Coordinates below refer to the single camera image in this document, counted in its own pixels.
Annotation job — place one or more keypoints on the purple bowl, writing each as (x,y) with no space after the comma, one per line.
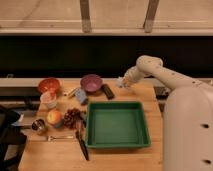
(91,83)

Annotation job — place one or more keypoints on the peach fruit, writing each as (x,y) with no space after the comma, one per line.
(54,117)

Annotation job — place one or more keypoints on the blue sponge block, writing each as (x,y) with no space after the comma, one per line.
(81,96)

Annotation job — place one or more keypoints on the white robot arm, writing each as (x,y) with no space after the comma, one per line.
(187,118)

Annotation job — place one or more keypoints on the white pink cup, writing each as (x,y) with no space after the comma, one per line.
(49,99)

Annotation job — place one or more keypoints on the green plastic tray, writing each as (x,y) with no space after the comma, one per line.
(116,125)

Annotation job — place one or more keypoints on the black rectangular block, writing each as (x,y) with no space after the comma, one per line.
(108,92)

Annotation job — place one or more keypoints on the brown pine cone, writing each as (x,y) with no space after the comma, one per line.
(71,117)

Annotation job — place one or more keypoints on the silver fork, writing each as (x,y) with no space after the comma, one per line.
(52,138)

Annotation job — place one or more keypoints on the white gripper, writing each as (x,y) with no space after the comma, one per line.
(132,76)

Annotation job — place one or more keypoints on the black handled knife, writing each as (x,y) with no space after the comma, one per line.
(81,141)

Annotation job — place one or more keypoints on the light blue towel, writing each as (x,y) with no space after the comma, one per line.
(121,83)

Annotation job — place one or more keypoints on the yellow white marker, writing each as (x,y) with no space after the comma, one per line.
(71,92)

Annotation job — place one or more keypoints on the metal measuring cup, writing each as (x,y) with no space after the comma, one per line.
(39,126)

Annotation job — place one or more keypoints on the red orange bowl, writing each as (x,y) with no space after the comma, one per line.
(49,84)

